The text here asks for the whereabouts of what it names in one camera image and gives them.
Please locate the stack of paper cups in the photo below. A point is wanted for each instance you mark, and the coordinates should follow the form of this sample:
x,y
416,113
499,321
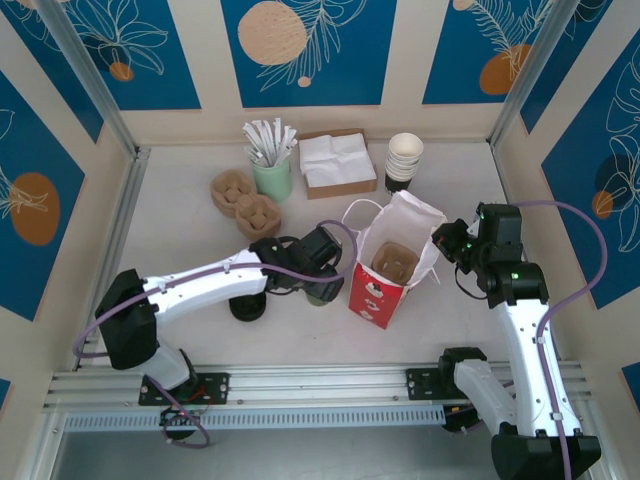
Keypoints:
x,y
402,170

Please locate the white wrapped straw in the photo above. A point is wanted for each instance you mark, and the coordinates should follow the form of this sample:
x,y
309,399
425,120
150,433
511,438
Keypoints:
x,y
290,145
284,144
262,140
254,145
252,155
275,140

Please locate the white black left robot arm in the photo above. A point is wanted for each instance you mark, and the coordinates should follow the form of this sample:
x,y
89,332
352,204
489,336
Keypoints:
x,y
210,280

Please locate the aluminium frame post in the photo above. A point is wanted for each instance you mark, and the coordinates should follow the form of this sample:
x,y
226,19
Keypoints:
x,y
90,75
530,75

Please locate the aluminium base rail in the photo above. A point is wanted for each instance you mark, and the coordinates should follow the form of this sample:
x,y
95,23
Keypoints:
x,y
320,382

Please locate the aluminium frame side rail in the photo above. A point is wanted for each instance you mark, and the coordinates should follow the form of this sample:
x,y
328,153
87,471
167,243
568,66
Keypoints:
x,y
122,210

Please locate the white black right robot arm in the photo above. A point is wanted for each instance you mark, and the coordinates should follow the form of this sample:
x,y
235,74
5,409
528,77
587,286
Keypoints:
x,y
530,350

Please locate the brown cardboard napkin box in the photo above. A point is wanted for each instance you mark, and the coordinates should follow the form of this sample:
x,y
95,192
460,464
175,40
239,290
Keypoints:
x,y
340,193

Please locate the white paper napkins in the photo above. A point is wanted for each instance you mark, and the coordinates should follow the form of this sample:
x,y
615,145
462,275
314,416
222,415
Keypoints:
x,y
335,157

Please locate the small electronics board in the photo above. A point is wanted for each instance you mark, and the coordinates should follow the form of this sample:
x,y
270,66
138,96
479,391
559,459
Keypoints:
x,y
460,417
180,417

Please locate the mint green straw holder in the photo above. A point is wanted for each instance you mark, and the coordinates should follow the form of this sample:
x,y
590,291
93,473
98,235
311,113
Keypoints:
x,y
272,185

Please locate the black cup lid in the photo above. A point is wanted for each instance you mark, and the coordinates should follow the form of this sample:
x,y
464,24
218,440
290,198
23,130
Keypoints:
x,y
247,312

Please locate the white red paper bag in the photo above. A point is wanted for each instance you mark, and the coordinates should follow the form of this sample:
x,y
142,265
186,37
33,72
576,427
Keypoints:
x,y
380,305

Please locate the green paper coffee cup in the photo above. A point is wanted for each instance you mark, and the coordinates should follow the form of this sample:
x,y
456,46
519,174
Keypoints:
x,y
316,301

